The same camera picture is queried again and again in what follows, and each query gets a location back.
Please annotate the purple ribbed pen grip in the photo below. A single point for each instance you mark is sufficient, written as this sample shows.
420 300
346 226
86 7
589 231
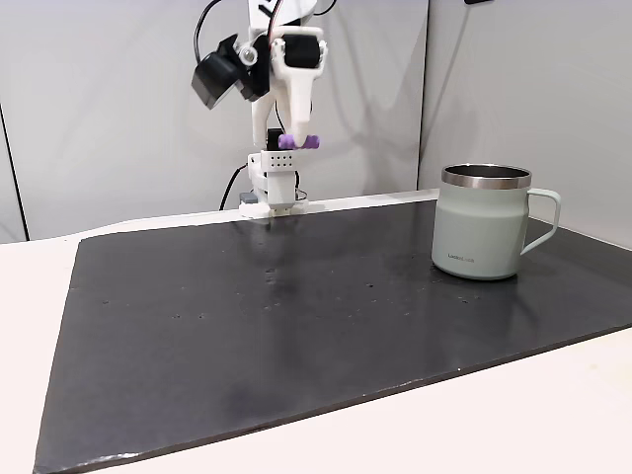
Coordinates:
313 142

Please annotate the gray table clamp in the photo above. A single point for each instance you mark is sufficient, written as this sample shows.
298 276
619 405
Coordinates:
248 198

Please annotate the pale green steel-rimmed mug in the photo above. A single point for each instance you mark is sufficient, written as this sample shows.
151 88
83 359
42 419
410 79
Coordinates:
474 232

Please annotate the black table mat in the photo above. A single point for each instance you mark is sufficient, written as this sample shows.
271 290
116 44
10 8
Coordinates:
296 345

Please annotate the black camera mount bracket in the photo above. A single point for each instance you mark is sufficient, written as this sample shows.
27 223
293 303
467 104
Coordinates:
254 81

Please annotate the black camera box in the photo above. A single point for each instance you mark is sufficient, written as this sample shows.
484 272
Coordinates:
213 79

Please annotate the black wall-mounted object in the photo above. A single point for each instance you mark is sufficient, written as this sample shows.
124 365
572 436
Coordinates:
478 1

